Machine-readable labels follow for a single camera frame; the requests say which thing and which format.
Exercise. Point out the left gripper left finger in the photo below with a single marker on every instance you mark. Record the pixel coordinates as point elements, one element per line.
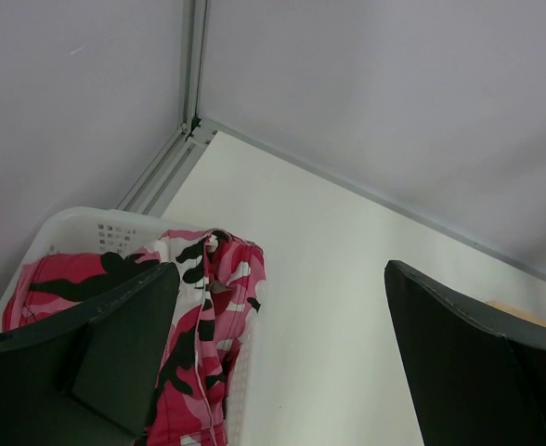
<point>90,370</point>

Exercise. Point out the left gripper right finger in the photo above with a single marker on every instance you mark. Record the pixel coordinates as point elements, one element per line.
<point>476,374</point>

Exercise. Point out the pink camouflage trousers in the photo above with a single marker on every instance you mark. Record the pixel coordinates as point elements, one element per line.
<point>221,275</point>

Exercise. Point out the white plastic basket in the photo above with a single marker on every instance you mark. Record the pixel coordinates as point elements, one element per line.
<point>89,230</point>

